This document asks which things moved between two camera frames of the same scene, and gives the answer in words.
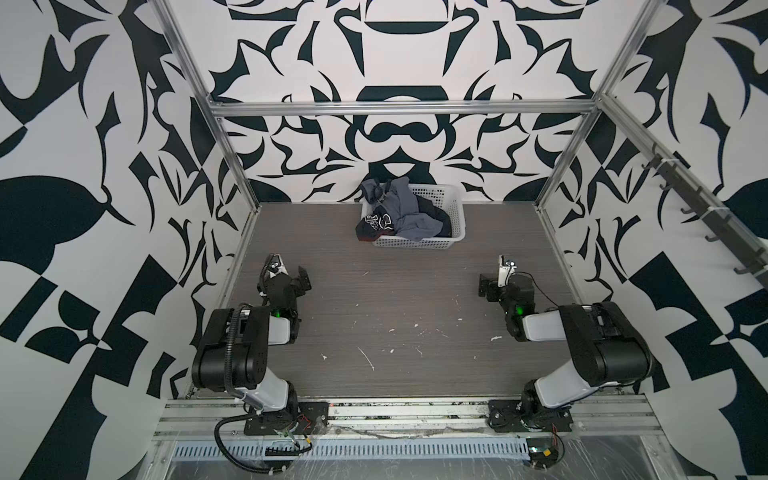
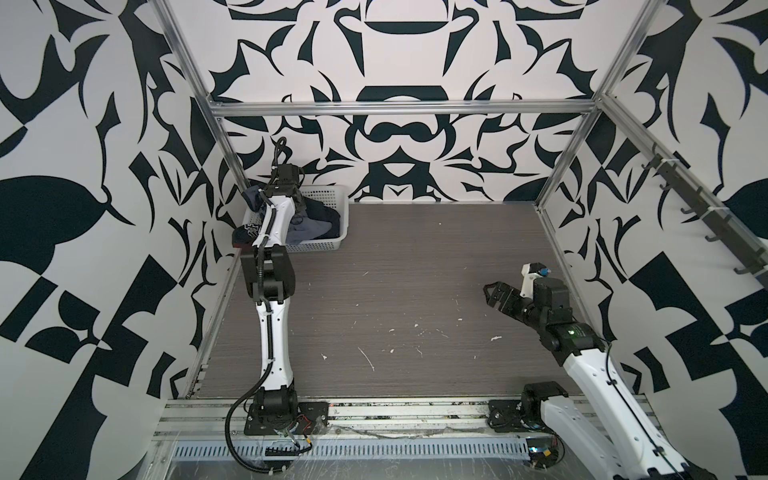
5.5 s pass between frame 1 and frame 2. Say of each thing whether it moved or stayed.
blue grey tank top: moved
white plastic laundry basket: moved
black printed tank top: moved
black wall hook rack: stayed
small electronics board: stayed
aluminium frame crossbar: stayed
